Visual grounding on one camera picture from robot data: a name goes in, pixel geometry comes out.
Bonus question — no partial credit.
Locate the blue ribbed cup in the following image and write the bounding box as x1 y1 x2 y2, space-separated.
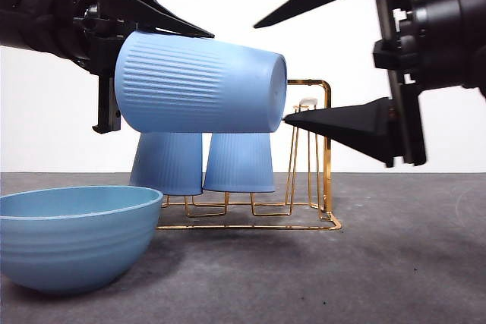
114 30 289 135
128 132 204 197
202 132 276 194

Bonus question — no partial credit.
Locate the blue ribbed bowl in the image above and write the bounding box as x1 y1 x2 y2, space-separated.
0 185 165 295

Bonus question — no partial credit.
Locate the gold wire cup rack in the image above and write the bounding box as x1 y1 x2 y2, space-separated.
155 79 343 232

